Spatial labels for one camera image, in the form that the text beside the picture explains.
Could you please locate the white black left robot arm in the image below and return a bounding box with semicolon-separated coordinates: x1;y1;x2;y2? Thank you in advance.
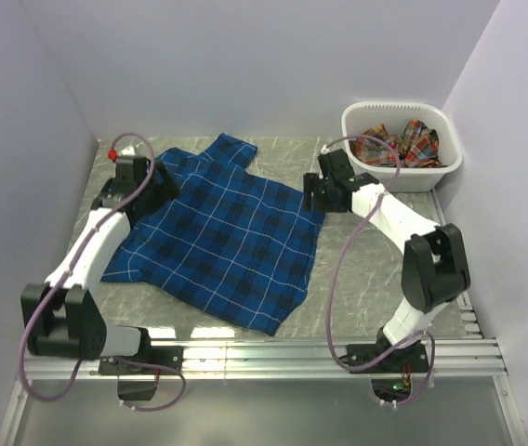
20;155;180;374

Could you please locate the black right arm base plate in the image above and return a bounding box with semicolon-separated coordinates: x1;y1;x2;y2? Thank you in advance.
346;341;429;374

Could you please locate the blue plaid long sleeve shirt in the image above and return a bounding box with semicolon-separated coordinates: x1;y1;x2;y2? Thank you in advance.
101;134;324;335

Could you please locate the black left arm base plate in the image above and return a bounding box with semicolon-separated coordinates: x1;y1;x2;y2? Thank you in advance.
98;345;184;375

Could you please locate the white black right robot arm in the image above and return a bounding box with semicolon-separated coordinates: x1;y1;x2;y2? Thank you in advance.
303;148;471;372

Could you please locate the white plastic laundry basket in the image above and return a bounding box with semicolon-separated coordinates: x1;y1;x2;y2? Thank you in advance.
341;101;463;192

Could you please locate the red plaid shirt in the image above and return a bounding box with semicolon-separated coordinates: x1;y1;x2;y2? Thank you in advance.
349;119;444;168

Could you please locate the aluminium mounting rail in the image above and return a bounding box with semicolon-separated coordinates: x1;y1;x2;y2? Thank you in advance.
16;338;509;381

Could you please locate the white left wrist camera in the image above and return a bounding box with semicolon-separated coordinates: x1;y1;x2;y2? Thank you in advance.
107;145;137;163

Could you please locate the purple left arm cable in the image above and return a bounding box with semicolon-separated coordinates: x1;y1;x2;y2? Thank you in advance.
16;133;187;413

